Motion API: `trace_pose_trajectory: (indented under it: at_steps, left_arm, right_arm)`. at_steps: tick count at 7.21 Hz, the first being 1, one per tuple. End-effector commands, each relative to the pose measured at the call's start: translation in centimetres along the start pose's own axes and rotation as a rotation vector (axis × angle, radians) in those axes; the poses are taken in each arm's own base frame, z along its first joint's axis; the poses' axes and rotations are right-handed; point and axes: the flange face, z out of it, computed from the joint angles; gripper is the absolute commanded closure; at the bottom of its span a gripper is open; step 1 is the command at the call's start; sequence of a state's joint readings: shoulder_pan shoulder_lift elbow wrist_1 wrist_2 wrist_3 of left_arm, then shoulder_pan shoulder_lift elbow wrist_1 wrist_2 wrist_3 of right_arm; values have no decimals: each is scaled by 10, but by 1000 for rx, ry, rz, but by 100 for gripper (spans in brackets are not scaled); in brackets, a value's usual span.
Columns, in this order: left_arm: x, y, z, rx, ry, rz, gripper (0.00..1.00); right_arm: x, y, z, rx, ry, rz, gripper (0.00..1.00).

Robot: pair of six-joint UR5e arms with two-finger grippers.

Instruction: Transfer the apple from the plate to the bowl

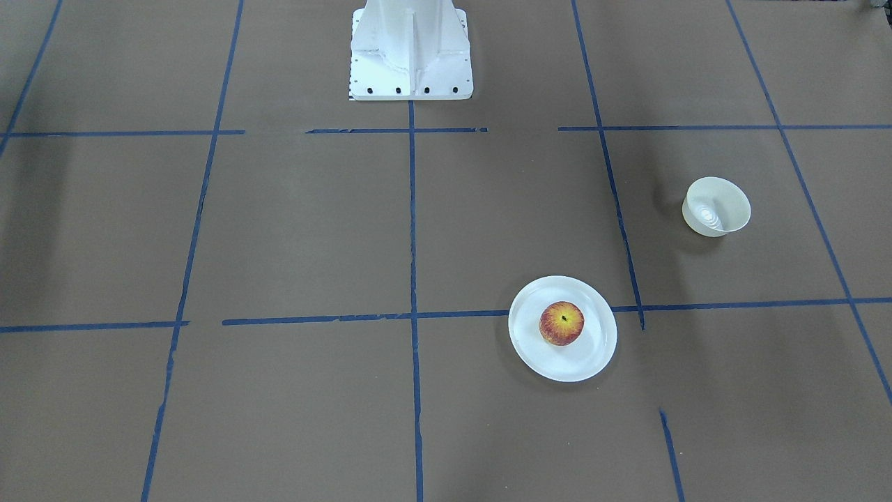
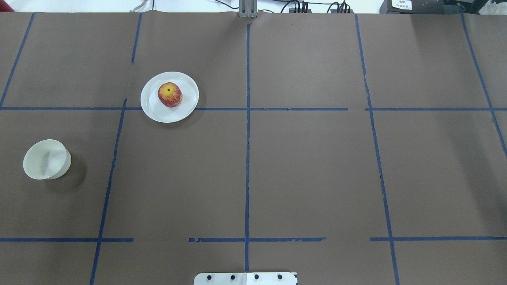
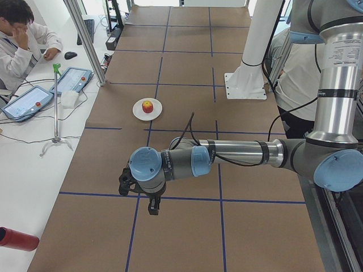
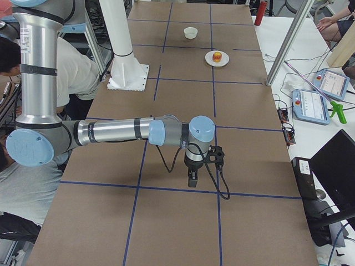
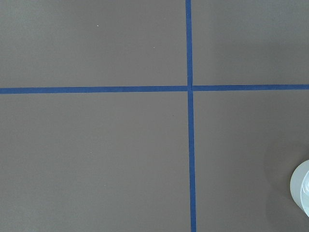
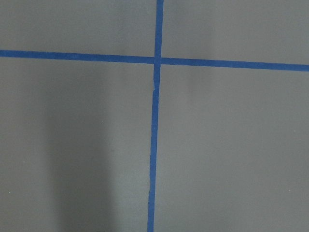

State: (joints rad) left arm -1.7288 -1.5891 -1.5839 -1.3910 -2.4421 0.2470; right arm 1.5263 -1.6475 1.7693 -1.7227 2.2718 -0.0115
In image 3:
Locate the seated person white shirt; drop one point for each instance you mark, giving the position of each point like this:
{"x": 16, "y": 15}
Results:
{"x": 23, "y": 43}

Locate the red cylinder bottle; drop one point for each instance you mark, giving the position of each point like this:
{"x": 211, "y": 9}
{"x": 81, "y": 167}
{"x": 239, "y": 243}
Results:
{"x": 18, "y": 240}

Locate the standing person beige shirt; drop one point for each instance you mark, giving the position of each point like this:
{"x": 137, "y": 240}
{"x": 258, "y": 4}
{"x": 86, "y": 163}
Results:
{"x": 297, "y": 89}

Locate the far teach pendant tablet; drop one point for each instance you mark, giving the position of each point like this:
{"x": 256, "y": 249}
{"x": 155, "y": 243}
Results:
{"x": 73, "y": 79}

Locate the white tissue pack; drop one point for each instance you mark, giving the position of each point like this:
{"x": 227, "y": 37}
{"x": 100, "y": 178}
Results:
{"x": 69, "y": 99}

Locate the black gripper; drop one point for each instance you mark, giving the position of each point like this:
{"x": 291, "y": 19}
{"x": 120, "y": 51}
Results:
{"x": 153, "y": 196}

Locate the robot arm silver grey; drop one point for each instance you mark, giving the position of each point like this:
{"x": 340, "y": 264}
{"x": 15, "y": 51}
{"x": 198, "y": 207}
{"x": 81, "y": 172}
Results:
{"x": 328, "y": 156}

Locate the teach pendant tablet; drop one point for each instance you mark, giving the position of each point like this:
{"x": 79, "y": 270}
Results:
{"x": 73, "y": 79}
{"x": 28, "y": 104}

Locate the white round plate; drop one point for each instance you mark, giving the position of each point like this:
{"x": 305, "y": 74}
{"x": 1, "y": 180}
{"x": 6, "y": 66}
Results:
{"x": 138, "y": 112}

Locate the red yellow apple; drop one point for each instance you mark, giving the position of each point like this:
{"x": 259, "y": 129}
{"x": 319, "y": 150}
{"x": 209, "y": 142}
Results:
{"x": 147, "y": 106}

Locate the black computer mouse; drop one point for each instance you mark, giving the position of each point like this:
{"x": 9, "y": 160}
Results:
{"x": 70, "y": 55}

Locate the near teach pendant tablet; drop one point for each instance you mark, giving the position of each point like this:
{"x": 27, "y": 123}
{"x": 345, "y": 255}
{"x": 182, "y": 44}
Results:
{"x": 28, "y": 104}

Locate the aluminium frame post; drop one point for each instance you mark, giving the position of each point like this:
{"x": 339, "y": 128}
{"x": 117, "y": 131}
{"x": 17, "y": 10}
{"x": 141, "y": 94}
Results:
{"x": 76, "y": 16}

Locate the grabber reacher tool green handle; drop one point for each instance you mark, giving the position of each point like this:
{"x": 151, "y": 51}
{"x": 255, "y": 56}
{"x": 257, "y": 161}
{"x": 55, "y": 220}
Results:
{"x": 56, "y": 140}

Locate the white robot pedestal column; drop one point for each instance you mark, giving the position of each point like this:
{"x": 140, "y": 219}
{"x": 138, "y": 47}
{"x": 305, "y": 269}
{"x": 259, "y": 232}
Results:
{"x": 247, "y": 82}

